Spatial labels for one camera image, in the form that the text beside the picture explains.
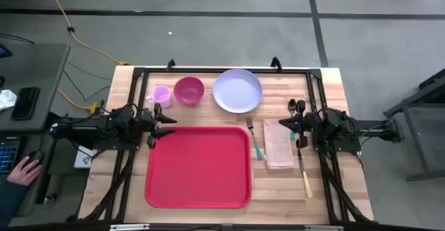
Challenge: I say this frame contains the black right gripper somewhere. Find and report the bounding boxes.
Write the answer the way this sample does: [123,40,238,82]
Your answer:
[279,100,316,149]

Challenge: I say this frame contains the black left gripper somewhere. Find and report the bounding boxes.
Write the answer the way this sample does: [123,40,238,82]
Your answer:
[138,103,178,149]

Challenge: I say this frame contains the teal-handled metal spoon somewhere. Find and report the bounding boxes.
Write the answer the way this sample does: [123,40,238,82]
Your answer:
[287,98,298,141]

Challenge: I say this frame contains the beige cloth napkin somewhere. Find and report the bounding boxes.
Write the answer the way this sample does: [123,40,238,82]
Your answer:
[262,118,296,170]

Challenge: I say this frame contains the lilac ribbed plastic mug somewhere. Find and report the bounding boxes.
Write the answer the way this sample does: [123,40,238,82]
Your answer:
[145,85,175,109]

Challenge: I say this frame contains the magenta plastic bowl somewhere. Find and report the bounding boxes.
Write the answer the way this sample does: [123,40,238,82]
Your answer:
[173,76,206,106]

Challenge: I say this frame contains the teal-handled metal fork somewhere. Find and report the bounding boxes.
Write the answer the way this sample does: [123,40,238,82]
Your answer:
[245,115,264,161]

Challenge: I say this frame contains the lavender plastic plate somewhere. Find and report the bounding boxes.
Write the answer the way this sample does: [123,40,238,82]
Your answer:
[212,68,264,114]

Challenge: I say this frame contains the yellow-handled metal knife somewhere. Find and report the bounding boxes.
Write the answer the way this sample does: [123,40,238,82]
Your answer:
[296,148,314,199]

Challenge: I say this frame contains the person's forearm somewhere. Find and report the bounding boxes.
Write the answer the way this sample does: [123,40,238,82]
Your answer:
[0,180,29,229]

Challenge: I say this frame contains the red plastic tray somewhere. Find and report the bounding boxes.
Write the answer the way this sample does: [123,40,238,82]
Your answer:
[145,126,252,209]

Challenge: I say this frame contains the white printed box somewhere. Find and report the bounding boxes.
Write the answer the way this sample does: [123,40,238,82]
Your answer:
[73,144,99,170]

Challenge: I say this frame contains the dark metal cart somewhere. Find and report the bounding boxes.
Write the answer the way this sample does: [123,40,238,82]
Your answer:
[382,67,445,183]

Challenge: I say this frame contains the dark grey low desk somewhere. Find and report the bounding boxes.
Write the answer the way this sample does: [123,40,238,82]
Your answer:
[0,129,88,218]

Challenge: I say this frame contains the black smartphone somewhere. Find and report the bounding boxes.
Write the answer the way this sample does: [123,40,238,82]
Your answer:
[10,86,41,122]

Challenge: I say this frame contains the person's hand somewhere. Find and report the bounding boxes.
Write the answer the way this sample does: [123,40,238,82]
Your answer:
[6,155,44,187]

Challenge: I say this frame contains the backlit computer keyboard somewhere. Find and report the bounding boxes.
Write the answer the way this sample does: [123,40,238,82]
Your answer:
[0,138,22,175]

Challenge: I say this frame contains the white crumpled tissue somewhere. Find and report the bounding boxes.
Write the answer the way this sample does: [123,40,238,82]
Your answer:
[0,88,18,112]

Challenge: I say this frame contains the yellow extension cable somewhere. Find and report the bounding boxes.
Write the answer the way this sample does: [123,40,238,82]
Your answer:
[56,88,102,115]
[38,0,131,67]

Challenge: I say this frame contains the black metal table frame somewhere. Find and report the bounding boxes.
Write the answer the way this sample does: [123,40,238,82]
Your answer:
[74,65,375,225]

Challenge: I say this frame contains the thin black cable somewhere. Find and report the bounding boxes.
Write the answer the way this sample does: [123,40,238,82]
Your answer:
[0,32,36,45]
[62,61,113,103]

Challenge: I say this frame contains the silver metal bracket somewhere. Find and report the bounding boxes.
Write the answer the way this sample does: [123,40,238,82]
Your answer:
[109,223,151,231]
[303,224,346,231]

